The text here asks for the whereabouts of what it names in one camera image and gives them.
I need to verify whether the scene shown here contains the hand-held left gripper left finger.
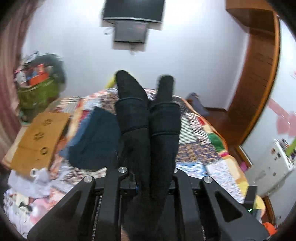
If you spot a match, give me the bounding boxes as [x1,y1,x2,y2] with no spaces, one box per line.
[26,166,139,241]

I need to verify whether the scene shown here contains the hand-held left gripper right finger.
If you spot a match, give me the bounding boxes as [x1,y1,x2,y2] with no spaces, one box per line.
[169,168,270,241]

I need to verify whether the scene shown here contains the black pants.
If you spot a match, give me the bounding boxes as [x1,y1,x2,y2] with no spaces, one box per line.
[114,70,182,241]

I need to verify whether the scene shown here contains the white cabinet with stickers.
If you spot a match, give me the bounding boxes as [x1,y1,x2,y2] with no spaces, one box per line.
[245,138,295,198]

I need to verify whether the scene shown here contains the orange object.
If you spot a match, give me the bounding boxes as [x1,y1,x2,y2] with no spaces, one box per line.
[262,222,277,237]

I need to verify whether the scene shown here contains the dark blue folded garment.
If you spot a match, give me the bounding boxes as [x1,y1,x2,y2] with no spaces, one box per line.
[68,106,121,171]

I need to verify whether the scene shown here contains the patchwork printed blanket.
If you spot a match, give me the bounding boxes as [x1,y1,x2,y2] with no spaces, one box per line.
[5,88,266,237]

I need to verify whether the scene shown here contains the green bottle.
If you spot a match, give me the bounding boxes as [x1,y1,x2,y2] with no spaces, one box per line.
[286,136,296,156]

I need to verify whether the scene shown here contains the blue jeans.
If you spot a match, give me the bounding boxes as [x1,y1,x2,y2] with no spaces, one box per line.
[59,113,93,163]

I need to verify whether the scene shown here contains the grey bag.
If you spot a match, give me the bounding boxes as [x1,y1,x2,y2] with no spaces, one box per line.
[186,92,210,117]

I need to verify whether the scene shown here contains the wooden lap desk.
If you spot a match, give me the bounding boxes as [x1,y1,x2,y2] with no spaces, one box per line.
[10,112,71,177]

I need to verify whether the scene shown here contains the grey cloth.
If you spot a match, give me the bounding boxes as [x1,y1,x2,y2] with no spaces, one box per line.
[8,168,52,199]

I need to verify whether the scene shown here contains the yellow foam tube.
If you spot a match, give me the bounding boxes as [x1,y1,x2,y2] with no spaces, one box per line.
[105,73,118,89]

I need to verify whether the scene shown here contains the brown wooden door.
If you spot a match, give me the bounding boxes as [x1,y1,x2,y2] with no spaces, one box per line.
[228,30,282,147]

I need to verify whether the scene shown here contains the white heart-print sliding door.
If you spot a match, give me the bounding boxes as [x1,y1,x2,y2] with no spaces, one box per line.
[240,20,296,186]

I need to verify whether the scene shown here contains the green storage bag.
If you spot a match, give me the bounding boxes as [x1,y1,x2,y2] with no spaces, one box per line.
[17,79,62,117]

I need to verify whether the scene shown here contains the orange box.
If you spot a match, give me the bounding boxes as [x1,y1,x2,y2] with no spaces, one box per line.
[27,71,50,87]

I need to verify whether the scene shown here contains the striped curtain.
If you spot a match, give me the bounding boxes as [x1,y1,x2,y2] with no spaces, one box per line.
[0,0,41,135]

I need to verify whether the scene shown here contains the small black monitor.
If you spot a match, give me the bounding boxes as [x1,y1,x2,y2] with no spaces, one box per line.
[113,20,149,44]

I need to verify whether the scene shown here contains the black wall television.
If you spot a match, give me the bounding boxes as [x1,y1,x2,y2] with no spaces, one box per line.
[102,0,166,24]

